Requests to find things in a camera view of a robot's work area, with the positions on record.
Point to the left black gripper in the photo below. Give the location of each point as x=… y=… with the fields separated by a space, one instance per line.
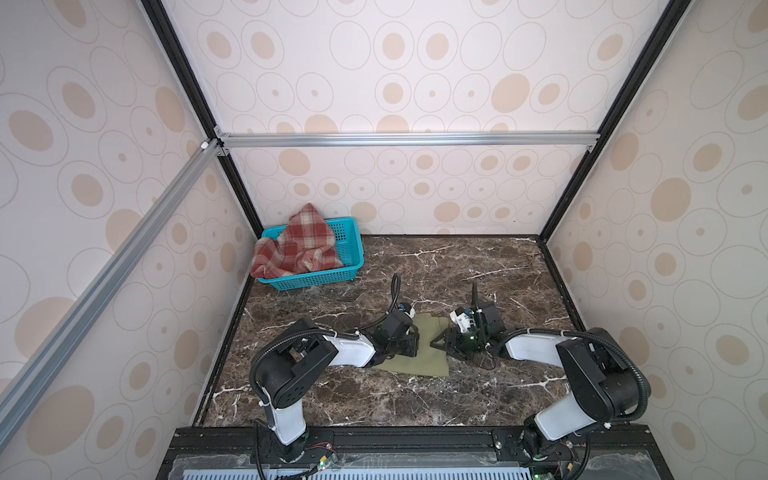
x=413 y=344

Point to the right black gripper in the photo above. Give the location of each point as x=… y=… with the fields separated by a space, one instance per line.
x=452 y=342

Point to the olive green skirt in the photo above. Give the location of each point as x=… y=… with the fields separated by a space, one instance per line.
x=429 y=361

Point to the red plaid skirt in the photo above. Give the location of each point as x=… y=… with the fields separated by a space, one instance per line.
x=306 y=245

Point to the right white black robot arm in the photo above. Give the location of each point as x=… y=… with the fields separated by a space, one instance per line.
x=606 y=386

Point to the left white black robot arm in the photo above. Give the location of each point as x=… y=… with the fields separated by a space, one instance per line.
x=286 y=368

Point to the teal plastic basket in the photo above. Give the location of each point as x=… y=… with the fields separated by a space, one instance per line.
x=349 y=249

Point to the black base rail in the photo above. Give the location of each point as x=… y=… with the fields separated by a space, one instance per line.
x=621 y=452

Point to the horizontal aluminium frame bar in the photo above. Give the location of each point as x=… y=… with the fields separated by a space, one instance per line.
x=228 y=141

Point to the right black corner post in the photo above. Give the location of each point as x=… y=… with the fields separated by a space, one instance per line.
x=649 y=54

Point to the black corner post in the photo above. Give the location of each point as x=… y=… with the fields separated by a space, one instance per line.
x=160 y=22
x=649 y=54

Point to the left diagonal aluminium frame bar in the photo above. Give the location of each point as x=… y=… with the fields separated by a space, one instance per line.
x=49 y=359

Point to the left black corner post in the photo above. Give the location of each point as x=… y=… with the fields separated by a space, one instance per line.
x=160 y=22

